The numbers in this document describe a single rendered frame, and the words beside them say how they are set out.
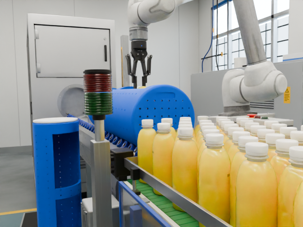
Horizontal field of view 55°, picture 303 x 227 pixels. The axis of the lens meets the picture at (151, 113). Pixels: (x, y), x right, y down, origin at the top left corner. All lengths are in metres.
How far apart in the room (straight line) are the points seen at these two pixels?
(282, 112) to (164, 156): 2.12
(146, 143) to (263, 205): 0.51
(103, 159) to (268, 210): 0.35
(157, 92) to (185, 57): 5.82
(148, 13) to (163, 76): 5.43
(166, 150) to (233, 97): 0.97
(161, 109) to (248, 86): 0.66
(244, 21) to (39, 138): 1.35
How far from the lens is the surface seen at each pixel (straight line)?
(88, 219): 0.95
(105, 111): 0.65
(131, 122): 1.13
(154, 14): 1.30
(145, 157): 0.98
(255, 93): 1.67
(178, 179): 0.77
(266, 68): 1.65
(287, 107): 2.84
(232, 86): 1.76
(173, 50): 6.86
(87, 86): 0.65
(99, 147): 0.67
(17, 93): 6.36
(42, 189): 1.98
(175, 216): 0.77
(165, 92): 1.17
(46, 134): 1.88
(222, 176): 0.65
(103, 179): 0.69
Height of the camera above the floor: 1.21
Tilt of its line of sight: 5 degrees down
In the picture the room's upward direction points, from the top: 1 degrees counter-clockwise
